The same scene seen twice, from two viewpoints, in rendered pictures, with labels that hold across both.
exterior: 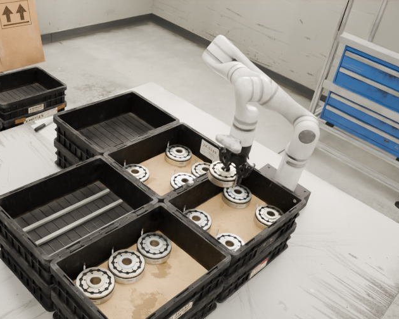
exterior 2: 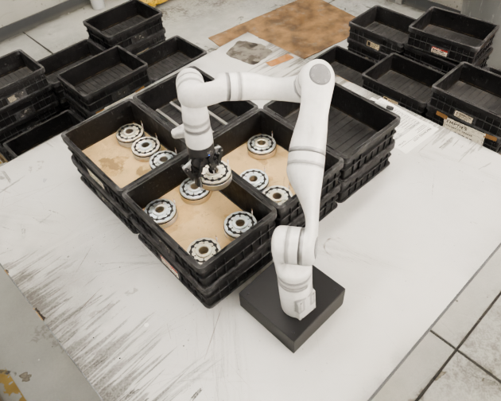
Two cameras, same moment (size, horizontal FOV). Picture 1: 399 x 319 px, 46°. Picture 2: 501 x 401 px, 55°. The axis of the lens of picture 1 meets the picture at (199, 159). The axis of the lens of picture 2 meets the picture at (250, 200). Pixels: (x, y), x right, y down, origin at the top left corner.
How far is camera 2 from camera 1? 1.90 m
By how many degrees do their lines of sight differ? 73
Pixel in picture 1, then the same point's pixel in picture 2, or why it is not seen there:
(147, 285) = (130, 164)
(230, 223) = (201, 222)
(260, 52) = not seen: outside the picture
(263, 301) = (138, 274)
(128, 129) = (352, 140)
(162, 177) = (269, 169)
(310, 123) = (278, 232)
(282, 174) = not seen: hidden behind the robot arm
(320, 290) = (145, 333)
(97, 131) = (339, 119)
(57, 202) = (223, 110)
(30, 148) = not seen: hidden behind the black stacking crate
